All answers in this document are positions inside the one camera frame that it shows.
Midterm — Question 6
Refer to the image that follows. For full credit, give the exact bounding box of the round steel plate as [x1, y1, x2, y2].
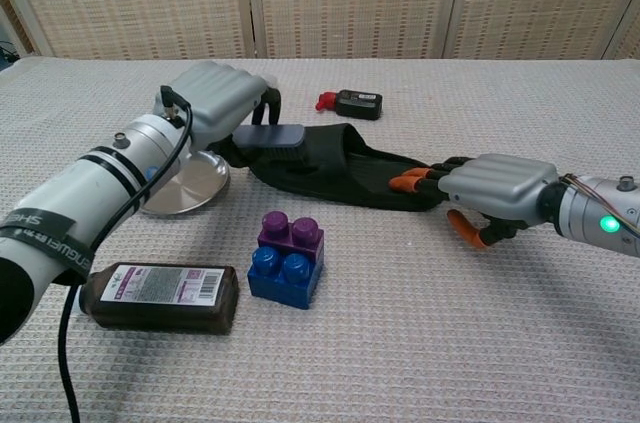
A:
[141, 150, 231, 215]

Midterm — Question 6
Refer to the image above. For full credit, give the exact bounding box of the black bottle with red cap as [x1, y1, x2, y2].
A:
[314, 88, 385, 122]

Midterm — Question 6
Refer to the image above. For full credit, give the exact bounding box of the dark blue brush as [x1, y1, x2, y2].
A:
[233, 122, 307, 162]

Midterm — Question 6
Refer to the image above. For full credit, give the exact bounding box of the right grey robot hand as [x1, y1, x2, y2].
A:
[388, 153, 561, 250]

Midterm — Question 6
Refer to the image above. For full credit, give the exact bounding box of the blue toy building block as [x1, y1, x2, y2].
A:
[247, 247, 324, 312]

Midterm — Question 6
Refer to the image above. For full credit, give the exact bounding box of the beige woven table cloth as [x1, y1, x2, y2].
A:
[0, 56, 640, 423]

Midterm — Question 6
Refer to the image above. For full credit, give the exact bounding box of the purple toy building block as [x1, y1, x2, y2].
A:
[257, 210, 325, 264]

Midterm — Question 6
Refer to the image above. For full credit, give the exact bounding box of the brown labelled medicine bottle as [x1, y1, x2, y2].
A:
[74, 262, 240, 336]

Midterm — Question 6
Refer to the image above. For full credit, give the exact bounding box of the black slide slipper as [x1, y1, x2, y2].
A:
[227, 122, 451, 213]

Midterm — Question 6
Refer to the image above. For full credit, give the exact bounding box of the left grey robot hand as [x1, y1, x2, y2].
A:
[152, 60, 284, 154]

